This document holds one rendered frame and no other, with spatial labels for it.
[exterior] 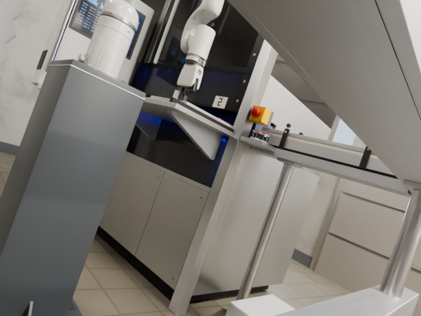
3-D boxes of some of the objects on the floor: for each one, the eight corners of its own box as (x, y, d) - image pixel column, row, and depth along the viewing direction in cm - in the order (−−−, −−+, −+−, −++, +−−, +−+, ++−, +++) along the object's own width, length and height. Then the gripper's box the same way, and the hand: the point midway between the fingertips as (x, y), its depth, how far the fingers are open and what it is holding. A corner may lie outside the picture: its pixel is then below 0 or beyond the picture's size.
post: (177, 306, 150) (320, -94, 153) (185, 313, 146) (331, -97, 149) (168, 308, 145) (315, -105, 148) (175, 315, 141) (327, -109, 144)
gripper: (177, 58, 132) (163, 98, 132) (201, 59, 122) (185, 103, 121) (189, 66, 137) (175, 105, 137) (213, 67, 127) (198, 109, 127)
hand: (181, 99), depth 129 cm, fingers closed, pressing on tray
